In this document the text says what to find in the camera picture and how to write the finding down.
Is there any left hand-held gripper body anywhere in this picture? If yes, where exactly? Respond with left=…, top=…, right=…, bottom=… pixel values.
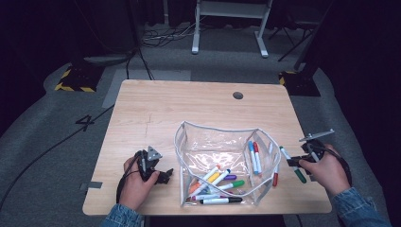
left=136, top=145, right=164, bottom=183

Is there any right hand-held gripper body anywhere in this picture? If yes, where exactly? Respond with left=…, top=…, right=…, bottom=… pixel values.
left=298, top=128, right=335, bottom=162

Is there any dark green cap marker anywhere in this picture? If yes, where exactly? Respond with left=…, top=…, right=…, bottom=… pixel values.
left=279, top=146, right=307, bottom=184

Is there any orange cap marker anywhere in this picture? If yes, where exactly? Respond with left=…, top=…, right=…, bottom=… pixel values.
left=188, top=164, right=222, bottom=195

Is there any magenta cap marker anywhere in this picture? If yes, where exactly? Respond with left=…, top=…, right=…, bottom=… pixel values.
left=188, top=193, right=230, bottom=201

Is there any red cap marker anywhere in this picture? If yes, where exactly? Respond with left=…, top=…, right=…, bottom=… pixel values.
left=253, top=141, right=263, bottom=174

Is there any sky blue cap marker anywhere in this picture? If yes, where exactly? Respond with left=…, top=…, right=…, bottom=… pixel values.
left=247, top=140, right=260, bottom=175

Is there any yellow cap marker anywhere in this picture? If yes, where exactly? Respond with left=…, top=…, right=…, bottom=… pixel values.
left=190, top=171, right=221, bottom=198

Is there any clear plastic bag white trim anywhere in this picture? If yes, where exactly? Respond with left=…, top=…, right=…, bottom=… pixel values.
left=174, top=120, right=282, bottom=208

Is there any dark blue cap marker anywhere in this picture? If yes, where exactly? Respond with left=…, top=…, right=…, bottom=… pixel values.
left=197, top=168, right=232, bottom=196

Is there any bright green cap marker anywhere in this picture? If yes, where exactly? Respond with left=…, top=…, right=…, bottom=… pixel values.
left=207, top=179, right=246, bottom=193

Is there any black cap marker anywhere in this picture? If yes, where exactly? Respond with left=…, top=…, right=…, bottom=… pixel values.
left=200, top=197, right=244, bottom=205

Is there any person's left hand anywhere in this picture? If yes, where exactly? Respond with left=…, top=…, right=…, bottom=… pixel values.
left=118, top=156, right=160, bottom=212

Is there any person's right hand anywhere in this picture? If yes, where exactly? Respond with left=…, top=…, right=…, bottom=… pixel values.
left=298, top=144, right=349, bottom=197

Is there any grey tape strip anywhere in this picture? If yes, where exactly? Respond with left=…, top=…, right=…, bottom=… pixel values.
left=78, top=181, right=104, bottom=191

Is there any black yellow striped stand base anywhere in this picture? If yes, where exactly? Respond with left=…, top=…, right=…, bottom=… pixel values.
left=278, top=69, right=322, bottom=97
left=54, top=62, right=105, bottom=94

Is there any black folding stand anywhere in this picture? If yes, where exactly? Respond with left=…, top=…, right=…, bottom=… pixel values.
left=269, top=20, right=318, bottom=62

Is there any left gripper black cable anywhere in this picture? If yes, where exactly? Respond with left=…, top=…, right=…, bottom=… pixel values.
left=115, top=150, right=143, bottom=204

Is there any long black floor cable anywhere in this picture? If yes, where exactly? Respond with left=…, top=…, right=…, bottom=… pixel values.
left=0, top=104, right=115, bottom=210

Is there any black upright floor cable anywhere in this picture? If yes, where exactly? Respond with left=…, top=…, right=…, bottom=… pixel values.
left=125, top=46, right=155, bottom=80

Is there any tangle of floor cables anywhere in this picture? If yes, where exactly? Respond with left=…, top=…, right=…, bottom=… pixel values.
left=141, top=17, right=198, bottom=48

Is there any white metal desk frame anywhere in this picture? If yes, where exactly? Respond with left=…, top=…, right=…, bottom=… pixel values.
left=191, top=0, right=273, bottom=59

